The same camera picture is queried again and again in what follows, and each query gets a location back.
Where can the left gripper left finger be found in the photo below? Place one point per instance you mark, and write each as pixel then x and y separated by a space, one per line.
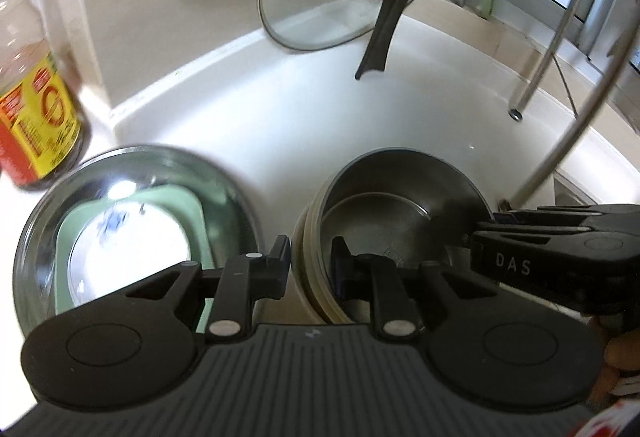
pixel 246 279

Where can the far steel rack leg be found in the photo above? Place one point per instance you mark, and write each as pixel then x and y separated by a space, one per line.
pixel 519 101

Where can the cream plastic bowl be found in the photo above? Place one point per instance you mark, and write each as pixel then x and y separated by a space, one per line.
pixel 316 271

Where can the small blue-patterned white dish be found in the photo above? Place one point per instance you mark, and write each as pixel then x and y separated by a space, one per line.
pixel 123 244

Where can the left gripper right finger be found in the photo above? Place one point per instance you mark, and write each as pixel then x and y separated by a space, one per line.
pixel 374 279

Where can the person's right hand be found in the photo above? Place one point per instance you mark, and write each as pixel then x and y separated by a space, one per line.
pixel 621 354

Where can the soy sauce bottle red handle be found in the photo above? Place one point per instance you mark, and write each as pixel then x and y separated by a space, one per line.
pixel 43 130

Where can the green rectangular plate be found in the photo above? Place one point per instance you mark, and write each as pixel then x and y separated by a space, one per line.
pixel 180 202

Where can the large stainless steel basin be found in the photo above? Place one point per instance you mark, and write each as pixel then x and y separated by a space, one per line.
pixel 230 223

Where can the stainless steel pot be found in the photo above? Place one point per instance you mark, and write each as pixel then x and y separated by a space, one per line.
pixel 402 204

